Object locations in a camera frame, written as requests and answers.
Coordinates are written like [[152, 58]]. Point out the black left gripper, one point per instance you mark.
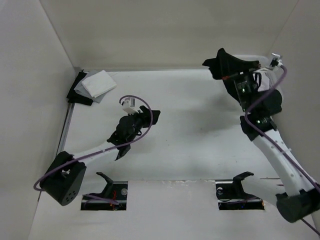
[[146, 112]]

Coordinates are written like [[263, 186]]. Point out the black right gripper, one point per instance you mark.
[[246, 75]]

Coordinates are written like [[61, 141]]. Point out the black tank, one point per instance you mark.
[[74, 97], [227, 67]]

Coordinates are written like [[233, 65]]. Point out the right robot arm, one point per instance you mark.
[[298, 194]]

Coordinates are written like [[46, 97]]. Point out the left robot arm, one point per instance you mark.
[[64, 178]]

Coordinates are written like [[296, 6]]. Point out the folded white tank top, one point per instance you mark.
[[98, 84]]

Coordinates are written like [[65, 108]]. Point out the folded grey tank top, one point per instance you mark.
[[79, 89]]

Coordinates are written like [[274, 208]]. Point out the folded black tank top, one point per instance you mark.
[[74, 97]]

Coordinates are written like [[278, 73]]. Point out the white plastic mesh basket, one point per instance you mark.
[[263, 78]]

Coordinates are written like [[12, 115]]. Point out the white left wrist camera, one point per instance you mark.
[[128, 105]]

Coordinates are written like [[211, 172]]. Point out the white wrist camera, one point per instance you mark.
[[276, 61], [128, 105]]

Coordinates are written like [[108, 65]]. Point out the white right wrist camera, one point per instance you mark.
[[276, 61]]

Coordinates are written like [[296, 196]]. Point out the left metal table rail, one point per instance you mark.
[[64, 130]]

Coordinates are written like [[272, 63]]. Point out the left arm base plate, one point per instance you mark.
[[112, 198]]

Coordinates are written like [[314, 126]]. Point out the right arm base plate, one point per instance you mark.
[[229, 200]]

